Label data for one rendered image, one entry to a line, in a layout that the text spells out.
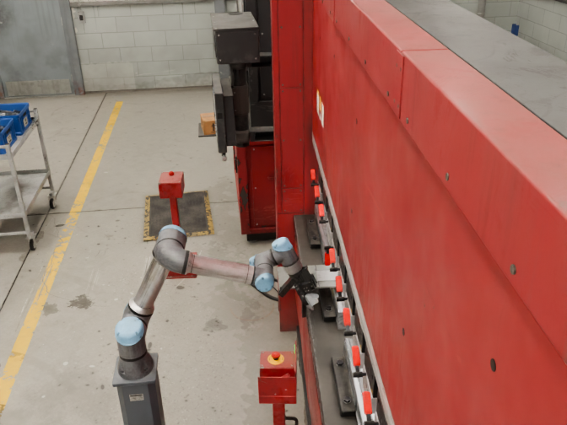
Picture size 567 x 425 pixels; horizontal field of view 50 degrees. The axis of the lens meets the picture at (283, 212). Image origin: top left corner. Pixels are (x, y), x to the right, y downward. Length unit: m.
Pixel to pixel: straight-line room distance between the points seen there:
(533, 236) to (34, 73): 9.28
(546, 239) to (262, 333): 3.53
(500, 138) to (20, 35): 9.08
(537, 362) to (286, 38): 2.72
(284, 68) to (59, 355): 2.30
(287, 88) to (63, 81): 6.62
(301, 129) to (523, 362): 2.76
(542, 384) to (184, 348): 3.44
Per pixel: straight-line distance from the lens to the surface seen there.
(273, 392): 2.68
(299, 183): 3.58
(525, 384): 0.83
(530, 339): 0.80
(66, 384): 4.02
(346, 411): 2.36
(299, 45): 3.32
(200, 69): 9.46
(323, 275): 2.87
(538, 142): 0.84
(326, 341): 2.69
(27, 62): 9.75
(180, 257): 2.42
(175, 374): 3.91
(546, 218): 0.69
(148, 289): 2.66
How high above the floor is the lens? 2.58
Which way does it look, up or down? 28 degrees down
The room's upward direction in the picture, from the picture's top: 1 degrees counter-clockwise
